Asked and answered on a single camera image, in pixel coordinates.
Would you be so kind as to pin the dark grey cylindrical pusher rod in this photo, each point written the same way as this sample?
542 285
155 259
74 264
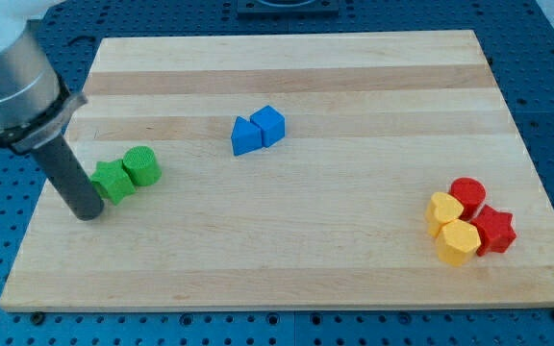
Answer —
68 177

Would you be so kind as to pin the green star block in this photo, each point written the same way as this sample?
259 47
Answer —
111 181

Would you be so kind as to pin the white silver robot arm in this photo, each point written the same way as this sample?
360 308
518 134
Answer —
35 105

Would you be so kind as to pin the red star block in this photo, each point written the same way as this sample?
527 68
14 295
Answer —
495 230

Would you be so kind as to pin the green cylinder block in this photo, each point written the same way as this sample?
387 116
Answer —
141 164

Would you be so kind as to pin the blue triangle block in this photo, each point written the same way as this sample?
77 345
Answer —
245 137

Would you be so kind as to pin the blue cube block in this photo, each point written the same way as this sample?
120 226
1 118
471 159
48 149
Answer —
271 123

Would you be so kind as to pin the black mounting plate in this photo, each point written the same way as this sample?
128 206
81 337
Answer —
286 7

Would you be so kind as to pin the light wooden board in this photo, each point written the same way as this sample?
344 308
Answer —
329 217

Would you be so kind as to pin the yellow heart block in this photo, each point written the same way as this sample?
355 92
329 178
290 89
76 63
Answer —
442 208

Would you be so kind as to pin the yellow hexagon block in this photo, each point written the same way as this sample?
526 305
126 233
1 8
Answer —
457 242

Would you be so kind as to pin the red cylinder block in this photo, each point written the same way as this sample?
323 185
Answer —
470 193

